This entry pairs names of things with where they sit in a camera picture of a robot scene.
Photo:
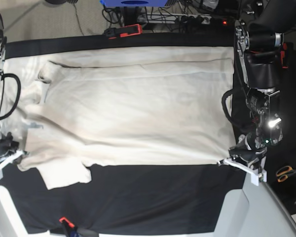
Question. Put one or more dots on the black table cloth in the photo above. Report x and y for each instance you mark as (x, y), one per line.
(124, 199)

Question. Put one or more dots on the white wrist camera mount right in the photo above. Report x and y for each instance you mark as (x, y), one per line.
(11, 158)

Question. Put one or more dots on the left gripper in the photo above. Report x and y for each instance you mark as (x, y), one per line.
(249, 153)

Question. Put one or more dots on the blue box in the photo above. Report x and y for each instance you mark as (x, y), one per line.
(134, 3)

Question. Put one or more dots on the white T-shirt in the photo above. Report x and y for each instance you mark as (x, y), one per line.
(121, 106)

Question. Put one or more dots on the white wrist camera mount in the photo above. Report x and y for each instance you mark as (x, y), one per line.
(11, 158)
(257, 175)

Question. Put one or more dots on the red black clamp right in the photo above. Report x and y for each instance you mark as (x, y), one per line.
(286, 53)

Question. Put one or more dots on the orange black clamp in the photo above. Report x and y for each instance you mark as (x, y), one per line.
(126, 31)

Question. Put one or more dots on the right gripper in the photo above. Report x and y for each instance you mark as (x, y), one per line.
(9, 148)

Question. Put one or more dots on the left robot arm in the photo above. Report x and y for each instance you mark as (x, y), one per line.
(260, 63)

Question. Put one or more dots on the orange clamp bottom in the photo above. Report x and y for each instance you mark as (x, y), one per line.
(67, 226)

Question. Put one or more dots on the orange handled scissors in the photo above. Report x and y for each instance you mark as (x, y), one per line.
(284, 173)

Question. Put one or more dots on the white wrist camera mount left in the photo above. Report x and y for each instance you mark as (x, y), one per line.
(257, 175)

